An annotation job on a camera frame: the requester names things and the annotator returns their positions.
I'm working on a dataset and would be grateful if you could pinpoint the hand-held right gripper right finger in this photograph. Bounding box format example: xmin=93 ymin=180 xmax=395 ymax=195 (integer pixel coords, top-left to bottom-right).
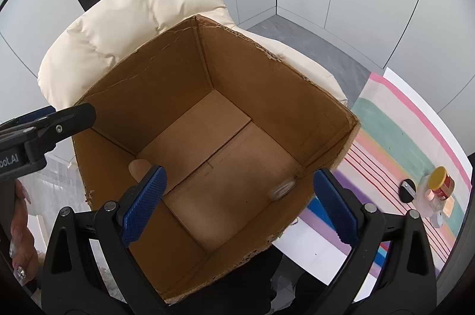
xmin=313 ymin=168 xmax=438 ymax=305

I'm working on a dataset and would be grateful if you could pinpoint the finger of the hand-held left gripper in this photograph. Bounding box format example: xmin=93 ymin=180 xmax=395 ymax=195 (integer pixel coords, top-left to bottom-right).
xmin=0 ymin=102 xmax=98 ymax=154
xmin=0 ymin=106 xmax=57 ymax=128

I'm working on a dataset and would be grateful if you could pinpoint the yellow lid jar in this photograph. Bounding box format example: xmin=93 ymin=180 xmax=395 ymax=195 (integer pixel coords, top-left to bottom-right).
xmin=430 ymin=167 xmax=455 ymax=201

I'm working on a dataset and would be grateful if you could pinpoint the brown cardboard box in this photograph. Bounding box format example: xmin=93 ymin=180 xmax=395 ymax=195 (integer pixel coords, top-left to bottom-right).
xmin=72 ymin=14 xmax=362 ymax=304

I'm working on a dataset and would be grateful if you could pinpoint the cream padded chair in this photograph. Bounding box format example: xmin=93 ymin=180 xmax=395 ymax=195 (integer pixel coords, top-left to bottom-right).
xmin=37 ymin=0 xmax=349 ymax=167

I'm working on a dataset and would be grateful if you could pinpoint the pink makeup puff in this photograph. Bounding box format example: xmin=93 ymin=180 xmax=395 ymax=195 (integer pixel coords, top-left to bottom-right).
xmin=129 ymin=159 xmax=153 ymax=184

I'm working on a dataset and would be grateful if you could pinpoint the clear bottle with pink cap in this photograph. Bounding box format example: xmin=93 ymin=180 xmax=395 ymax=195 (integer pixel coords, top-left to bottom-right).
xmin=417 ymin=176 xmax=446 ymax=220

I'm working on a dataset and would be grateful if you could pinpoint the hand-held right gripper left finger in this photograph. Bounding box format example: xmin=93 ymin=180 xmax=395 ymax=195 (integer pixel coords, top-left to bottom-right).
xmin=41 ymin=166 xmax=167 ymax=315

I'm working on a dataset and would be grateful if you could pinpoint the striped pastel mat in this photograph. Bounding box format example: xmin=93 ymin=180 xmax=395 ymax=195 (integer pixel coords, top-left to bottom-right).
xmin=275 ymin=72 xmax=469 ymax=279

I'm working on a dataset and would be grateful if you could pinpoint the clear round case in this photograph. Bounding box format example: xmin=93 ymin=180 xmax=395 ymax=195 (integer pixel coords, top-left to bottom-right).
xmin=268 ymin=179 xmax=297 ymax=201

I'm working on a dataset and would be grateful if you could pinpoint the black round compact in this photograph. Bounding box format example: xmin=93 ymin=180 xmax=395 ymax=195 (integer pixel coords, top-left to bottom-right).
xmin=398 ymin=179 xmax=418 ymax=204

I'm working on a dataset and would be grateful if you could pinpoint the person's left hand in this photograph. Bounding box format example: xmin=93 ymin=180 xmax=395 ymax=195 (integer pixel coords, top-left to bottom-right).
xmin=9 ymin=181 xmax=41 ymax=288

